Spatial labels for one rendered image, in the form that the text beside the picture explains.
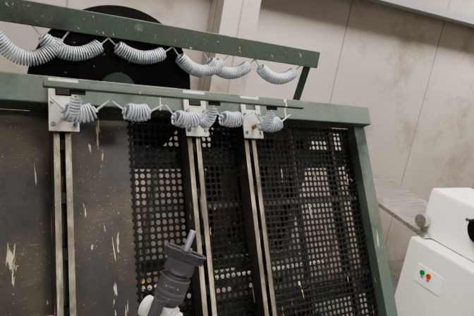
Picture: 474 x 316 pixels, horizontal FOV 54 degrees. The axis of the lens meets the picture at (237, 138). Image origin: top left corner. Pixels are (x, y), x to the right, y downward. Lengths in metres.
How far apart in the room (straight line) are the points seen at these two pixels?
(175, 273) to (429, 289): 2.67
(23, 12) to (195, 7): 1.83
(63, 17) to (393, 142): 3.78
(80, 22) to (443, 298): 2.96
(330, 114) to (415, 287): 1.90
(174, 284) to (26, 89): 0.82
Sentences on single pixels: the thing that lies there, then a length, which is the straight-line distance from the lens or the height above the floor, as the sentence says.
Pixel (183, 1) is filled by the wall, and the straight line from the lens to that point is 3.70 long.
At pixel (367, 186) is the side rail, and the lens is 2.48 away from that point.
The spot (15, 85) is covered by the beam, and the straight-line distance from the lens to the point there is 1.70.
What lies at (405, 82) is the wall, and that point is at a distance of 5.04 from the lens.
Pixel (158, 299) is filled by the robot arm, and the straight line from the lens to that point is 1.37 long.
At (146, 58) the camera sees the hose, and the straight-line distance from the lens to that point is 2.28.
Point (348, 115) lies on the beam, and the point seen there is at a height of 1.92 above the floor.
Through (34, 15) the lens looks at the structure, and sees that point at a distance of 2.17.
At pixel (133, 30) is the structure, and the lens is 2.27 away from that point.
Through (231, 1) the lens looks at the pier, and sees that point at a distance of 3.55.
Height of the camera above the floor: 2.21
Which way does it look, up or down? 12 degrees down
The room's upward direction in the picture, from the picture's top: 10 degrees clockwise
